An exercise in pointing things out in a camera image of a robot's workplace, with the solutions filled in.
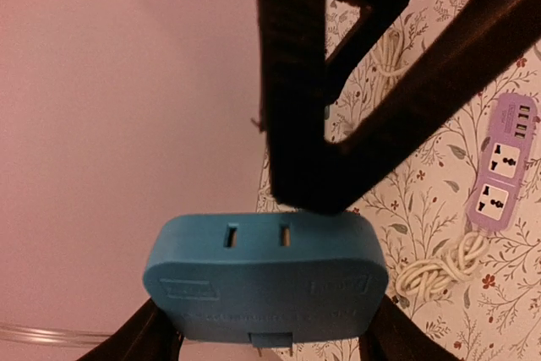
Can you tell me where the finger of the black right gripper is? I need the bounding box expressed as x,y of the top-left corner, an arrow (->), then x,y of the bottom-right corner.
257,0 -> 540,215

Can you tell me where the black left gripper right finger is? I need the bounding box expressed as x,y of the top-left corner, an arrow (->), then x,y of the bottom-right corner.
358,296 -> 459,361

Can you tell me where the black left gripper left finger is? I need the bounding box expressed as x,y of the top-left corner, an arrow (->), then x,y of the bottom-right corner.
78,298 -> 184,361

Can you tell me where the purple power strip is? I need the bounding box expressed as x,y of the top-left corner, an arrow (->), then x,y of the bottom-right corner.
467,93 -> 538,232

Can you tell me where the blue plug adapter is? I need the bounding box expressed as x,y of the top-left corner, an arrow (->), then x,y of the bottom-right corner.
143,211 -> 389,348

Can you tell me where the floral patterned table mat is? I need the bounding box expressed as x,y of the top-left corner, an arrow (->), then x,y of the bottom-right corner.
253,0 -> 541,361

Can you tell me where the white coiled cable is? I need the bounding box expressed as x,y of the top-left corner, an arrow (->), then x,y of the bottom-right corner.
395,232 -> 489,299

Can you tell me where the white bundled cable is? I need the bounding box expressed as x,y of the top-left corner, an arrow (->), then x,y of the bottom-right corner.
371,29 -> 413,81

